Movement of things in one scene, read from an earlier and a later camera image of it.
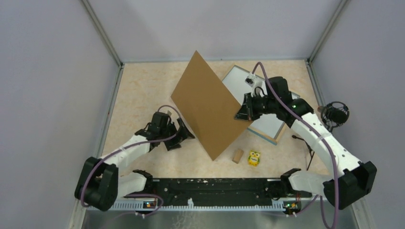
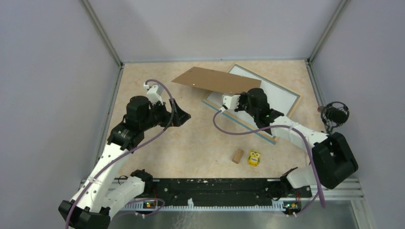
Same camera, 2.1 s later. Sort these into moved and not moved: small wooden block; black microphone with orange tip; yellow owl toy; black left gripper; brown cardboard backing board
Moved: black left gripper; brown cardboard backing board
Not moved: yellow owl toy; small wooden block; black microphone with orange tip
